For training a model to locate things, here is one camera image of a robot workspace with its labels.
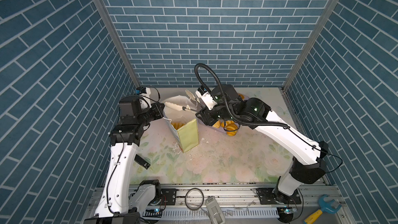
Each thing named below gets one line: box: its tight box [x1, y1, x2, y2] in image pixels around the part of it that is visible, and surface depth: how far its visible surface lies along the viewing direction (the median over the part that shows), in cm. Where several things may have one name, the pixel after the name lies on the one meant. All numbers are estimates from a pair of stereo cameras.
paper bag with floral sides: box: [161, 94, 199, 153], surface depth 76 cm
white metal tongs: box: [164, 89, 201, 112], surface depth 66 cm
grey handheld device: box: [204, 196, 226, 224], surface depth 69 cm
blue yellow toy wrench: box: [303, 194, 343, 224], surface depth 71 cm
